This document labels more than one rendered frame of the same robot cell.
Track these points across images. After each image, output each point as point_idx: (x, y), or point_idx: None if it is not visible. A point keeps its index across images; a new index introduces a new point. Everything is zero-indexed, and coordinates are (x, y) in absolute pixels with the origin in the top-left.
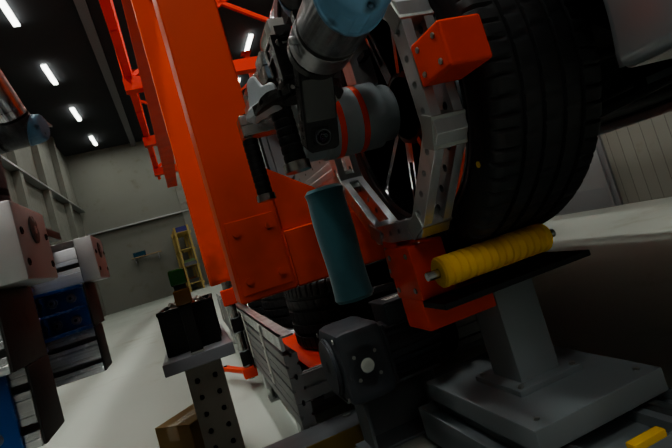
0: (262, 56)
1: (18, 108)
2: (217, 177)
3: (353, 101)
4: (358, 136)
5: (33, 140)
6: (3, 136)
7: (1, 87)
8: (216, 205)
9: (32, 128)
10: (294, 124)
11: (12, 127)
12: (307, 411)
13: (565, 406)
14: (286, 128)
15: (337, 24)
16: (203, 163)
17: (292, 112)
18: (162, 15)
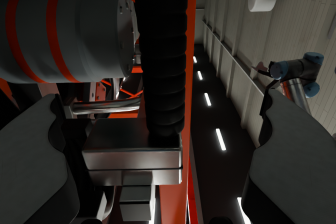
0: (177, 179)
1: (287, 85)
2: (187, 11)
3: (35, 66)
4: (27, 10)
5: (285, 64)
6: (299, 69)
7: (293, 99)
8: None
9: (284, 71)
10: (146, 58)
11: (294, 74)
12: None
13: None
14: (168, 53)
15: None
16: (194, 26)
17: (144, 82)
18: (189, 125)
